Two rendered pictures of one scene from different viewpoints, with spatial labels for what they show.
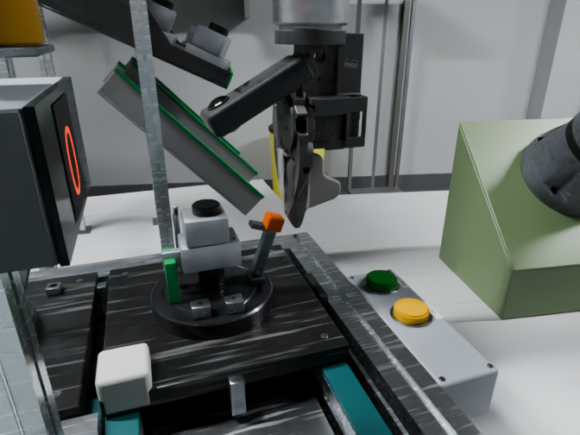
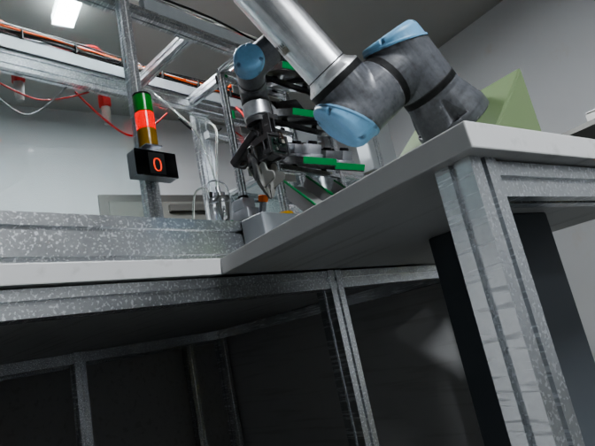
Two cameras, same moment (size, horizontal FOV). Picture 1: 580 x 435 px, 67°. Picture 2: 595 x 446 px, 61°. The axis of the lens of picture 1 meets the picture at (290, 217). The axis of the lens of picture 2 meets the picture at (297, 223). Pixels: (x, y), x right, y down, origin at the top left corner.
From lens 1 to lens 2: 1.25 m
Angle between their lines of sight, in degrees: 69
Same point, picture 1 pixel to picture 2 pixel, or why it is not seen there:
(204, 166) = (304, 204)
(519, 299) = not seen: hidden behind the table
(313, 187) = (264, 176)
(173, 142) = (293, 197)
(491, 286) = not seen: hidden behind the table
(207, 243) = (237, 209)
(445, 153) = not seen: outside the picture
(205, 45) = (305, 150)
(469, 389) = (251, 223)
